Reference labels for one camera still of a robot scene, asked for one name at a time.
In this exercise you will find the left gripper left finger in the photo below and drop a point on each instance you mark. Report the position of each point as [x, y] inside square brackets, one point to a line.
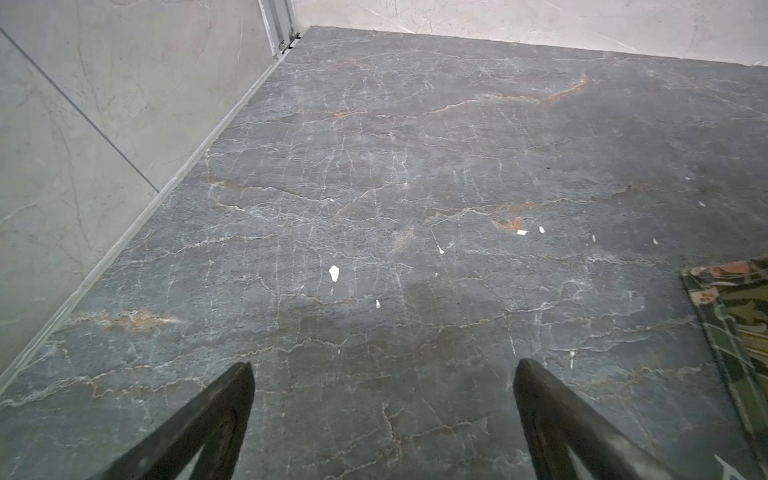
[208, 432]

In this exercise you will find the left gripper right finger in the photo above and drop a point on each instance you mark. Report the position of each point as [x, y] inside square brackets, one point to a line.
[560, 427]

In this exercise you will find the cream canvas tote bag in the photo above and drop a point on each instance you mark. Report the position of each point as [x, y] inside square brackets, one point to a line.
[731, 303]

